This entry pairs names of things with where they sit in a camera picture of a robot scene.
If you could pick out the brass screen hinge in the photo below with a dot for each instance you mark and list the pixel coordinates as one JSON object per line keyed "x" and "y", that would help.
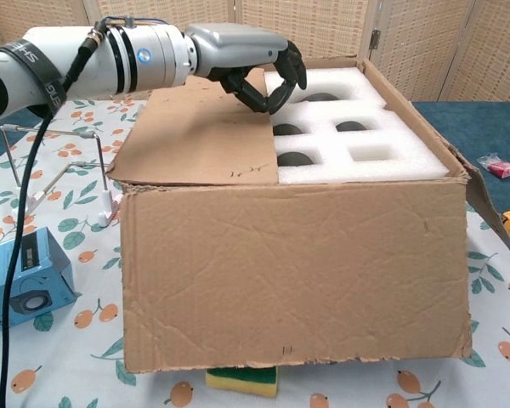
{"x": 375, "y": 38}

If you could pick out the silver and black left robot hand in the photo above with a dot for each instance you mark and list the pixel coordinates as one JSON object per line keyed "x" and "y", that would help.
{"x": 238, "y": 47}

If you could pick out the green and yellow sponge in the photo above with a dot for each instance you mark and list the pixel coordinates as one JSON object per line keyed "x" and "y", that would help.
{"x": 242, "y": 382}

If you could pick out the white fruit-and-leaf print tablecloth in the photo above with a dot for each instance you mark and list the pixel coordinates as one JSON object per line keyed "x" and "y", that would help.
{"x": 68, "y": 361}

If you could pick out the woven folding screen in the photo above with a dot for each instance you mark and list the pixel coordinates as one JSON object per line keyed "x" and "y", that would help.
{"x": 429, "y": 42}

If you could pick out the white foam insert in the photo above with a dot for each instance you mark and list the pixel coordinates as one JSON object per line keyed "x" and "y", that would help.
{"x": 399, "y": 157}

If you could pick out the red-topped brown cardboard box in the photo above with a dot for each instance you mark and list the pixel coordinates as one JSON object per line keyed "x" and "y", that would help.
{"x": 280, "y": 263}

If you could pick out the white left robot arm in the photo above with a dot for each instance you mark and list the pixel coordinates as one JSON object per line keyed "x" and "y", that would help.
{"x": 153, "y": 55}

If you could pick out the teal table cover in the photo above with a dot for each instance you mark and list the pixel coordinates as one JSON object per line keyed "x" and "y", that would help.
{"x": 484, "y": 127}

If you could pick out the clear packet with red item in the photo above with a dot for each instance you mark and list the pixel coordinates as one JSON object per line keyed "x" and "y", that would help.
{"x": 499, "y": 168}

